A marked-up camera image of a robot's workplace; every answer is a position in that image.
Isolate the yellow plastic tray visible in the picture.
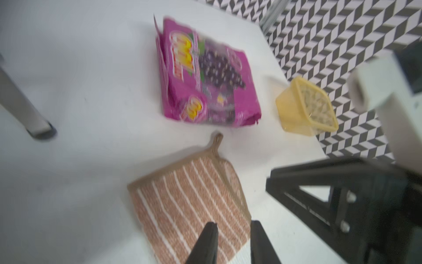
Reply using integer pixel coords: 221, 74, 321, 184
275, 77, 338, 136

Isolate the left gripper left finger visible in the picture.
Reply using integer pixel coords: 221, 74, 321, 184
185, 222, 219, 264

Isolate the metal dish rack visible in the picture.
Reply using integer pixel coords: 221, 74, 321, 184
1, 67, 57, 141

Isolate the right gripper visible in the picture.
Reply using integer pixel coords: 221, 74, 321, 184
266, 157, 422, 264

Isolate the striped brown dishcloth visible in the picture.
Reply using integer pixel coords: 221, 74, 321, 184
127, 133, 251, 264

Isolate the purple snack bag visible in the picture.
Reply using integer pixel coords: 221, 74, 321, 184
156, 17, 262, 128

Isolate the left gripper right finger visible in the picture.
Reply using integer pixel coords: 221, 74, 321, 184
251, 220, 281, 264

